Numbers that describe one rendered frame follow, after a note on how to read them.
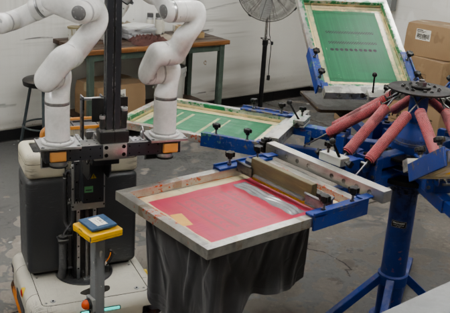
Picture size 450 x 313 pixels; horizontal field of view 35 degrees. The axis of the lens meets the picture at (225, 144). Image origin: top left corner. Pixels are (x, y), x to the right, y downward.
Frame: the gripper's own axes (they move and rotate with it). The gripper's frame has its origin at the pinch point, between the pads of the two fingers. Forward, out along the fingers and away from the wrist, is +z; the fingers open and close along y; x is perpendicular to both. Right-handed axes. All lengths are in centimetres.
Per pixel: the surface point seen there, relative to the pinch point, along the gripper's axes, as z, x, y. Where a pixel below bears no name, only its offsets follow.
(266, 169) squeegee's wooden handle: -5, 25, -91
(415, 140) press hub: -51, -19, -142
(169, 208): 25, 52, -68
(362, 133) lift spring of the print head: -39, -9, -119
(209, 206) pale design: 16, 48, -80
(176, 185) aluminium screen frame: 22, 33, -67
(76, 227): 45, 74, -46
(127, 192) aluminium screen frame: 32, 49, -53
